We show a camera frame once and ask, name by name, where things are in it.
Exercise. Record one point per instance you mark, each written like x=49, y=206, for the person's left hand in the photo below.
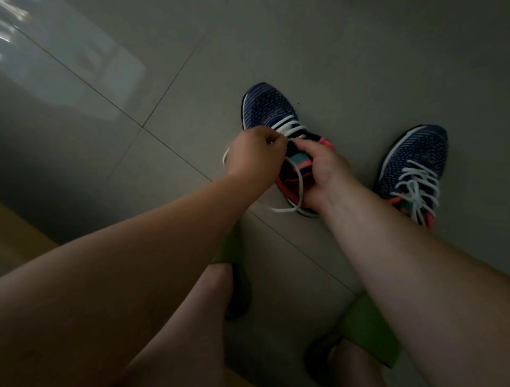
x=257, y=155

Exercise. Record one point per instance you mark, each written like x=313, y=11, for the person's right hand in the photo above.
x=324, y=175

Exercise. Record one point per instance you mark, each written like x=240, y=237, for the white shoelace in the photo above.
x=418, y=191
x=301, y=183

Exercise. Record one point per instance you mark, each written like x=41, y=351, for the blue knit sneaker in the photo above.
x=418, y=151
x=267, y=103

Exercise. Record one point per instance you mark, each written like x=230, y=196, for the person's right forearm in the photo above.
x=422, y=287

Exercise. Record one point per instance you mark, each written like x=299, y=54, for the person's left forearm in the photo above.
x=99, y=295

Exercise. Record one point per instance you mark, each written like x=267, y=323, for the person's right leg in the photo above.
x=354, y=364

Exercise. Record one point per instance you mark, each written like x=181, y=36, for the person's leg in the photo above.
x=354, y=364
x=183, y=343

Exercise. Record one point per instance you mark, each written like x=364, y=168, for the person's left leg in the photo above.
x=183, y=343

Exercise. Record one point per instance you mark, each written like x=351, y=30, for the green foam slipper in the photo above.
x=366, y=331
x=233, y=247

